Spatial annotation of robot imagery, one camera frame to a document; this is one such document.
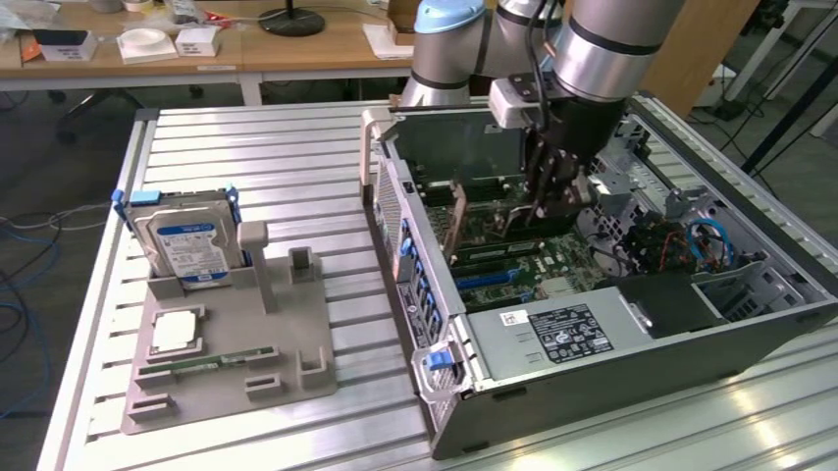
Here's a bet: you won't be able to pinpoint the black chair base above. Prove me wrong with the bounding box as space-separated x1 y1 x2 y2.
54 87 143 143

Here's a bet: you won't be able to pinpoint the green motherboard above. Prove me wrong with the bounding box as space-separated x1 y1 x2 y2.
417 171 623 308

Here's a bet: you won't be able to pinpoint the white papers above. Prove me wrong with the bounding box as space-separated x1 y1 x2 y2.
363 22 417 61

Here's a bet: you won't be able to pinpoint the black wire bundle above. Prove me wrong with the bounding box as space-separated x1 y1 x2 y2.
620 220 695 276

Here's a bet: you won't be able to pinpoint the small white box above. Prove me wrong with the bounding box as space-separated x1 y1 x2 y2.
173 26 221 58

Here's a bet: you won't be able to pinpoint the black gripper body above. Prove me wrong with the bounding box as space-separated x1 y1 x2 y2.
526 95 627 163

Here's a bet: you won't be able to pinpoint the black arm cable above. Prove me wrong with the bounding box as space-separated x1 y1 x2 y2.
526 0 568 131

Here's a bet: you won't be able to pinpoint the blue wire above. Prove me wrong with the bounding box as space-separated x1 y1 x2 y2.
686 218 738 271

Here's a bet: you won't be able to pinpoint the wooden cabinet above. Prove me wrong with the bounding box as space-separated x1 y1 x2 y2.
627 0 764 119

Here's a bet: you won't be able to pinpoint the blue expansion slot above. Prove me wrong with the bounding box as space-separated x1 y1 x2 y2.
453 272 524 290

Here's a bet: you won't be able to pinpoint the black lamp base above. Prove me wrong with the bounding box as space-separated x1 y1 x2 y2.
257 0 327 38

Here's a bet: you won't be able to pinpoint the white tape box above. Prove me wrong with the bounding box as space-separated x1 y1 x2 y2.
115 27 179 65

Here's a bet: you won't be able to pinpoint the silver CPU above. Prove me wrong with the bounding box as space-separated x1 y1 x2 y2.
148 311 201 357

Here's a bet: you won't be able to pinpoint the cardboard box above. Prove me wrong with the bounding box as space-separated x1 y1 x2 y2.
384 0 420 35

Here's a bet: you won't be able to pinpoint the installed black RAM stick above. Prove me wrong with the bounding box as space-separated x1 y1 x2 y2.
449 237 544 261

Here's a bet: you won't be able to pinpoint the open black PC case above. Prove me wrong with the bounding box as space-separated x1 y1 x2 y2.
359 90 838 462

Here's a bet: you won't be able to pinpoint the blue floor cable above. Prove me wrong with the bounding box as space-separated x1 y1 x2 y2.
0 215 60 423

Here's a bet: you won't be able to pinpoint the clear plastic bag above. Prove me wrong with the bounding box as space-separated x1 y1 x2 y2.
0 0 64 30

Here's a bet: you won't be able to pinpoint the white box with black lid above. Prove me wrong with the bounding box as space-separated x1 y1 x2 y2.
32 28 100 63

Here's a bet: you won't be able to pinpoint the grey parts rack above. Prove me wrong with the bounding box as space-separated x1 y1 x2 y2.
120 220 339 438

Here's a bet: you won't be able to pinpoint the black plastic shroud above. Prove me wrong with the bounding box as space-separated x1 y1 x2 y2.
618 274 728 340

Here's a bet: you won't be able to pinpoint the blue case latch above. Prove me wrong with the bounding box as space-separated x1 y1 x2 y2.
421 350 453 377

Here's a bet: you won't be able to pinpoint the wooden desk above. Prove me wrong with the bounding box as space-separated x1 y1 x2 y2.
0 0 600 107

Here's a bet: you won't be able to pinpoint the black graphics card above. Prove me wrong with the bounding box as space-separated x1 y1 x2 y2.
448 182 582 244

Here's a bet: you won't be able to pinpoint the green RAM stick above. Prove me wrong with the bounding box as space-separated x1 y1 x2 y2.
143 345 275 374

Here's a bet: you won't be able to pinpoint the grey power supply unit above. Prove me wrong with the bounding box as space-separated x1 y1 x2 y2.
464 287 656 384

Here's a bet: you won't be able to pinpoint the silver disk bay cage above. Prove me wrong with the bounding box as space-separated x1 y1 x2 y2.
575 144 675 236

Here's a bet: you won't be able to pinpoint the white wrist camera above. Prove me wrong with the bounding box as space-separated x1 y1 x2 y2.
488 72 559 130

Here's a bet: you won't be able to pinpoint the hard disk with blue caddy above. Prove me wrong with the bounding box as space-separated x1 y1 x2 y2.
107 184 243 294

